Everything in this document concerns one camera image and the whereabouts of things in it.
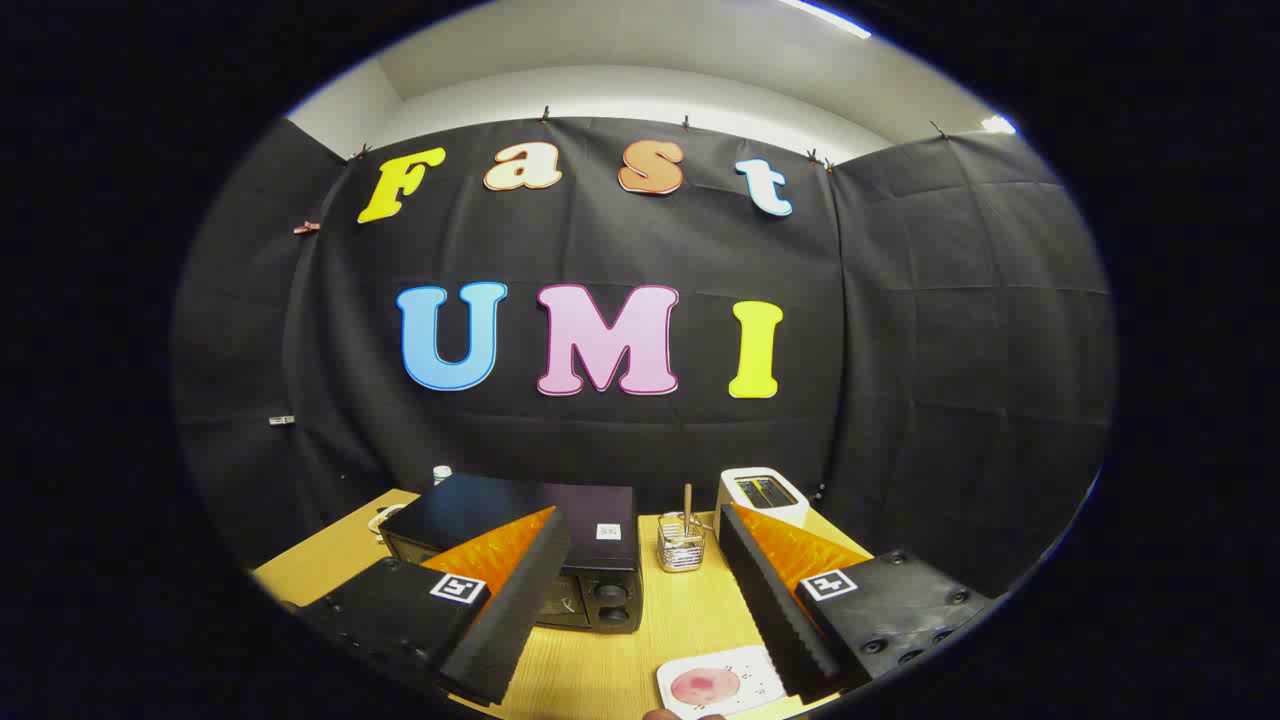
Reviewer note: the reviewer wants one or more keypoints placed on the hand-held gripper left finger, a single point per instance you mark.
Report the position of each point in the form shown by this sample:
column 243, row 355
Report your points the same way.
column 515, row 600

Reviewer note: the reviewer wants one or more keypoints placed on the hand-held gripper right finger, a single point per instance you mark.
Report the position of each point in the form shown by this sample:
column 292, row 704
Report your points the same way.
column 770, row 600

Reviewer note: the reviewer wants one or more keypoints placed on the white square plate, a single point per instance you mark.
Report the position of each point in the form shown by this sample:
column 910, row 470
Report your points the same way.
column 755, row 672

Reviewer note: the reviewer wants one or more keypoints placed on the black toaster oven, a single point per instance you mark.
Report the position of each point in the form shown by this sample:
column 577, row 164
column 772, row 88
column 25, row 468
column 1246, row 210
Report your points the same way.
column 520, row 505

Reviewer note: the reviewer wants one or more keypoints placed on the pink ham slice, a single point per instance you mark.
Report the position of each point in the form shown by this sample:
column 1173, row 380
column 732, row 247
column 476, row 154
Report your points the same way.
column 705, row 686

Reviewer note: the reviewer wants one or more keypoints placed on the white bread toaster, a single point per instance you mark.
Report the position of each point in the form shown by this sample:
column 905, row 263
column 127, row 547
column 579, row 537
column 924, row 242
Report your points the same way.
column 765, row 510

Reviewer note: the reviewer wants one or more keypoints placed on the black backdrop cloth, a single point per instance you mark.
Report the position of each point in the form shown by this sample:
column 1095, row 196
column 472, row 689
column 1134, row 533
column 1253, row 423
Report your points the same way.
column 900, row 350

